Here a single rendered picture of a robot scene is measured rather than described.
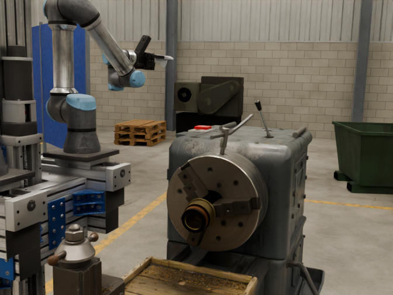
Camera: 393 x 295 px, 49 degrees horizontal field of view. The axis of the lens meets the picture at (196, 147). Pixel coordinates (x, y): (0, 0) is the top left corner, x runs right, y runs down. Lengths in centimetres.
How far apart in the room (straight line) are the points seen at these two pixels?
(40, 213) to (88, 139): 48
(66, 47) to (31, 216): 80
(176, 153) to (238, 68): 1004
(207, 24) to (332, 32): 319
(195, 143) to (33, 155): 61
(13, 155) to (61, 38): 55
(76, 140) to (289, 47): 992
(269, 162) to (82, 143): 76
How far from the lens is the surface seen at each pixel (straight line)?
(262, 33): 1159
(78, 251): 89
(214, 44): 1171
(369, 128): 717
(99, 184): 175
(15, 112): 166
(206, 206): 126
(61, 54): 191
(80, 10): 182
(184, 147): 156
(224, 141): 136
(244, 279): 133
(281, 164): 145
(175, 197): 142
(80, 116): 178
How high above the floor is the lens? 148
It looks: 9 degrees down
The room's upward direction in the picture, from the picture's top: 1 degrees clockwise
